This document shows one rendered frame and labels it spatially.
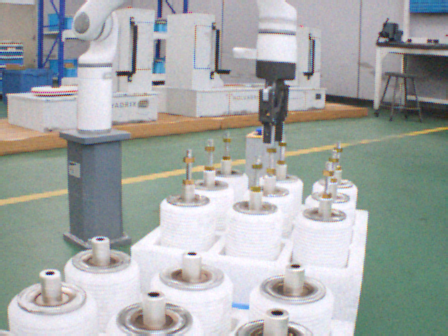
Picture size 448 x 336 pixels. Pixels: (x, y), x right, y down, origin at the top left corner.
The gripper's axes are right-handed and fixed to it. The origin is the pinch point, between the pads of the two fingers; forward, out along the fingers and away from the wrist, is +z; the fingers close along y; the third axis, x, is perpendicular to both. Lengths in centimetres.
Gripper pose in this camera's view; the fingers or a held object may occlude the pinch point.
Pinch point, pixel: (272, 136)
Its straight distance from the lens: 99.8
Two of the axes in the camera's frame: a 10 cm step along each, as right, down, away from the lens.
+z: -0.4, 9.8, 2.1
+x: -9.4, -1.1, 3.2
